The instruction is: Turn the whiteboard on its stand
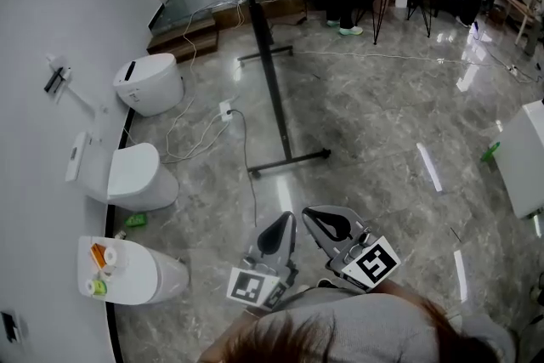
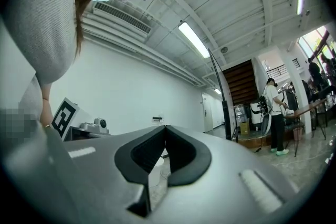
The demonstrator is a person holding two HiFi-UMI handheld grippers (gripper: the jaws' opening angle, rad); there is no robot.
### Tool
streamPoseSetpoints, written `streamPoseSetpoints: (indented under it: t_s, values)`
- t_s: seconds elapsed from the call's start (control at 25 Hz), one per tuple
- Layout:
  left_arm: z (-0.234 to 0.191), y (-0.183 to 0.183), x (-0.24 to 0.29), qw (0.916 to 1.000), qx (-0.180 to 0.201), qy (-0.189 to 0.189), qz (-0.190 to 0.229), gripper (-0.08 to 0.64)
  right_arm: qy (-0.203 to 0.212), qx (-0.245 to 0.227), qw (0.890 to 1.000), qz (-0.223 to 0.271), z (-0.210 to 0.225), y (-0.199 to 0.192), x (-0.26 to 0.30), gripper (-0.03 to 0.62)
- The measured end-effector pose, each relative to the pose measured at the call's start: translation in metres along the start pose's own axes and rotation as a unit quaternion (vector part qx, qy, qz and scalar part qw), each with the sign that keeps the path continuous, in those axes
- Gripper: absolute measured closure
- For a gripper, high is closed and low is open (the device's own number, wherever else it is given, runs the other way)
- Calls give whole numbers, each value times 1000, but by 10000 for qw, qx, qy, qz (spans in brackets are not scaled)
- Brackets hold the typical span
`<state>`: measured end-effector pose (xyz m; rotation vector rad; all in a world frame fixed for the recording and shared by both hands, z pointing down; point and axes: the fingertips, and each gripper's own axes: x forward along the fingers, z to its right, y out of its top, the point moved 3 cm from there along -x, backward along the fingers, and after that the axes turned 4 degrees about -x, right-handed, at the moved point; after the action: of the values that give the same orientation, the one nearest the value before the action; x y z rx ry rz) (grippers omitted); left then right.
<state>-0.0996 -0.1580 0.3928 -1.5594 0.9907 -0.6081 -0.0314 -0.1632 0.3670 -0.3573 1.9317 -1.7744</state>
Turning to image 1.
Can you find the person's legs in black trousers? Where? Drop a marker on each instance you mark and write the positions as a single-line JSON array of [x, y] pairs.
[[327, 283]]

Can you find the white toilet with black strip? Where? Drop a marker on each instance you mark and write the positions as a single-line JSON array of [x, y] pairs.
[[153, 85]]

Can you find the person's right forearm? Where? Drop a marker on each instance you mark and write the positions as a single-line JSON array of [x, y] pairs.
[[387, 289]]

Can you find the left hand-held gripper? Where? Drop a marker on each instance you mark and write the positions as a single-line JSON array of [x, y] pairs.
[[259, 280]]

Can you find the orange box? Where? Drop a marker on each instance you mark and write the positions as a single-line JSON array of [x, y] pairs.
[[98, 255]]

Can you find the white toilet with tank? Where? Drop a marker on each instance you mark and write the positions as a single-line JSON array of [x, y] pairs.
[[136, 178]]

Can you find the white paper roll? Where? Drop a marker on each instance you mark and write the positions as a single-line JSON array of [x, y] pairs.
[[110, 255]]

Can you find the small white bottle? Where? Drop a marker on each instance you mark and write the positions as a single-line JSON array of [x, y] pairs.
[[120, 234]]

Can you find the wooden steps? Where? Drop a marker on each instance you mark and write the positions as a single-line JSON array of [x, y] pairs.
[[187, 40]]

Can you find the white power strip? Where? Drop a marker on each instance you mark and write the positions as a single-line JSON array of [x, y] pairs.
[[225, 110], [513, 69]]

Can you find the black and white wall fixture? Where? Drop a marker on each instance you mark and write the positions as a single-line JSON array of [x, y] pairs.
[[54, 78]]

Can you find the person's grey sweater torso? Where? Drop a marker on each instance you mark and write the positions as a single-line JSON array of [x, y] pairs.
[[361, 331]]

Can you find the black wall socket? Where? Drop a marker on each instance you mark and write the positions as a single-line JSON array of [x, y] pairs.
[[10, 327]]

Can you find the green bottle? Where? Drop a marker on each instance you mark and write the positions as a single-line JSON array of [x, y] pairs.
[[491, 151]]

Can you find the white bathtub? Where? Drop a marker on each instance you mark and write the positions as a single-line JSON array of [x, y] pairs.
[[523, 161]]

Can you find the white tankless toilet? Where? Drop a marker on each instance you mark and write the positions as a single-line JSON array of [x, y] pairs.
[[144, 272]]

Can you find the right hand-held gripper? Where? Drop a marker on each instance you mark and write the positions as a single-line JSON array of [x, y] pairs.
[[370, 263]]

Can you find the small white box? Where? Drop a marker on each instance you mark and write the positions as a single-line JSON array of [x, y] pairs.
[[109, 272]]

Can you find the green tape roll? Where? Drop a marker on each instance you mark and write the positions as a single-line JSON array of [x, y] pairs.
[[98, 287]]

